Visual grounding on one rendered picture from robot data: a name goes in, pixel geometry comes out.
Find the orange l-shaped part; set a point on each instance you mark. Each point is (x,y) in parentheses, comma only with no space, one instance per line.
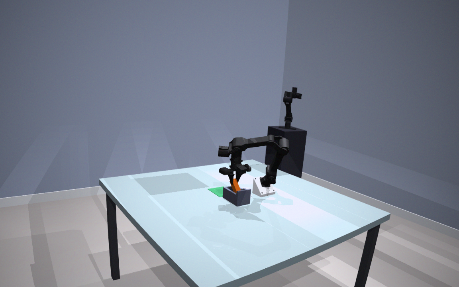
(235,186)

